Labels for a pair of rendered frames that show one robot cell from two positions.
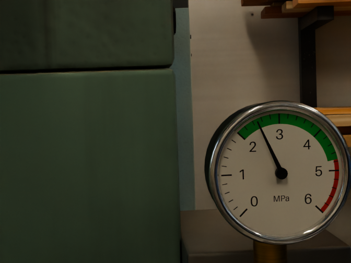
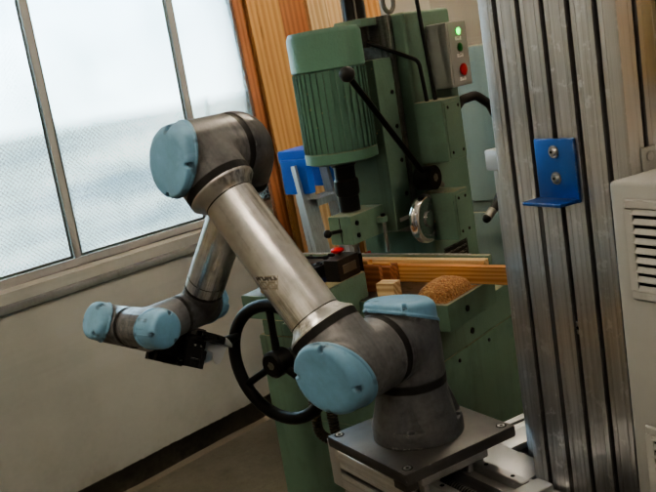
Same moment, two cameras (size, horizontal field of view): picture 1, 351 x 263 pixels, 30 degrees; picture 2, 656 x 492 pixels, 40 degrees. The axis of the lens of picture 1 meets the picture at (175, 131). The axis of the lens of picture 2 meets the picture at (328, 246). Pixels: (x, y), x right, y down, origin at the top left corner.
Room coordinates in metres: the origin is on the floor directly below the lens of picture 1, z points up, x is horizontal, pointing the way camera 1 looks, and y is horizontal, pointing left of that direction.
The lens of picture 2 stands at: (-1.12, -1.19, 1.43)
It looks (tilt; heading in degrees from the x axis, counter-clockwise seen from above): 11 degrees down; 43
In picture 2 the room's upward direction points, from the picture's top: 9 degrees counter-clockwise
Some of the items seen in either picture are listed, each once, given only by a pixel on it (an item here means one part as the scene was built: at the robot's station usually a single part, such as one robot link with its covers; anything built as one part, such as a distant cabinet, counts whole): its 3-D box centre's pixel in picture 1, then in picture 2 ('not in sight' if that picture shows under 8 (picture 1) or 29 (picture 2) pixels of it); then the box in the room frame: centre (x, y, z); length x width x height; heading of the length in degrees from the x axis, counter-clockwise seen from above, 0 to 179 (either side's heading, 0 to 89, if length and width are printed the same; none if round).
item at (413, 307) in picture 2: not in sight; (401, 336); (-0.05, -0.31, 0.98); 0.13 x 0.12 x 0.14; 1
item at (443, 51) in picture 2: not in sight; (449, 55); (0.82, 0.11, 1.40); 0.10 x 0.06 x 0.16; 3
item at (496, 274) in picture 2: not in sight; (383, 271); (0.50, 0.16, 0.92); 0.67 x 0.02 x 0.04; 93
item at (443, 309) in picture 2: not in sight; (350, 305); (0.39, 0.18, 0.87); 0.61 x 0.30 x 0.06; 93
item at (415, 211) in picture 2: not in sight; (425, 219); (0.63, 0.11, 1.02); 0.12 x 0.03 x 0.12; 3
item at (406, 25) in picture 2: not in sight; (409, 154); (0.78, 0.25, 1.16); 0.22 x 0.22 x 0.72; 3
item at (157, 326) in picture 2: not in sight; (154, 325); (-0.16, 0.18, 1.00); 0.11 x 0.11 x 0.08; 1
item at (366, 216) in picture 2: not in sight; (358, 226); (0.51, 0.23, 1.03); 0.14 x 0.07 x 0.09; 3
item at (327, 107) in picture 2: not in sight; (332, 96); (0.49, 0.23, 1.35); 0.18 x 0.18 x 0.31
